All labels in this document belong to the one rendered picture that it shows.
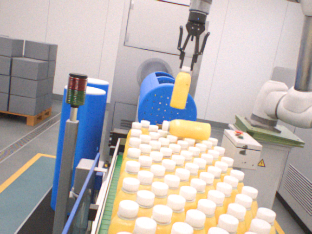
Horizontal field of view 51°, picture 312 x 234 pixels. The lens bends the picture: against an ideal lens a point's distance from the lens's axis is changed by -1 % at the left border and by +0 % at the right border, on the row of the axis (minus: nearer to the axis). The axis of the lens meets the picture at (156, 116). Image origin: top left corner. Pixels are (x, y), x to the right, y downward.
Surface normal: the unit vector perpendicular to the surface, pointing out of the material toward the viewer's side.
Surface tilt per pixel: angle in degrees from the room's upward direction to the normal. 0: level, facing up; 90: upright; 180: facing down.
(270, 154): 90
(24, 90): 90
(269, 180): 90
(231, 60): 90
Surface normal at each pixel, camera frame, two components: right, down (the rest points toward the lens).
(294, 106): -0.82, 0.21
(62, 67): 0.00, 0.20
